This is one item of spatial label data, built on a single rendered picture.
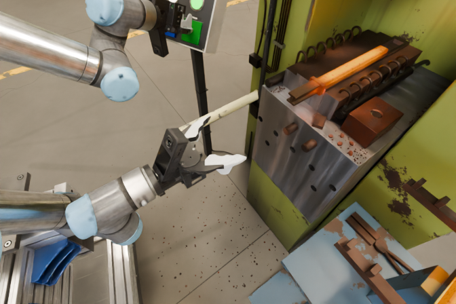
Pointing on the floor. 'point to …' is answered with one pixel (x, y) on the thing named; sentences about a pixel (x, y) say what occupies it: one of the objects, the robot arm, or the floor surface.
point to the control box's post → (201, 96)
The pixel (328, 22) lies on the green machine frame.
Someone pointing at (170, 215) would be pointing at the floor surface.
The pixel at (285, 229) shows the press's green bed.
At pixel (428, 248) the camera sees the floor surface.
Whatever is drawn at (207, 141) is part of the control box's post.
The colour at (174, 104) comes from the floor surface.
